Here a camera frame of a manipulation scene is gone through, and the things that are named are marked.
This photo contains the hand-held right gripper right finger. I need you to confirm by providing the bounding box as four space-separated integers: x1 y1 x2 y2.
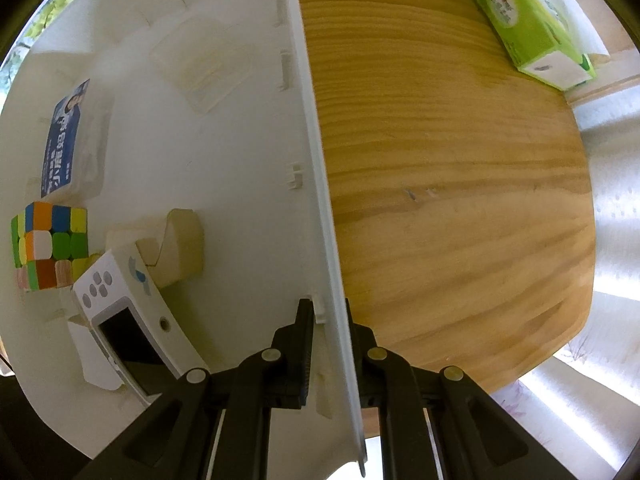
345 305 576 480

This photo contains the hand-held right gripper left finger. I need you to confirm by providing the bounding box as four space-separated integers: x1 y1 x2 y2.
75 298 317 480

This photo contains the beige faceted small box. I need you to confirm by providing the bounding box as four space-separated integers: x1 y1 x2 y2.
106 208 205 288

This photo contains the white plastic storage bin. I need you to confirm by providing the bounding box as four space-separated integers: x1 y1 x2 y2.
0 0 368 478

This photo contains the colourful puzzle cube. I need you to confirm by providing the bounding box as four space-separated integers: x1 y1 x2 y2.
10 201 90 292

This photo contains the clear plastic box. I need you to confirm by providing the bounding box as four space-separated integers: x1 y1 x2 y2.
150 15 257 113

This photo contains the blue label floss box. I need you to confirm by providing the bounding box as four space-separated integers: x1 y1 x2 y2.
40 78 113 200

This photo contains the green tissue pack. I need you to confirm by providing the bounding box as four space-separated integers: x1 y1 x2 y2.
462 0 598 92

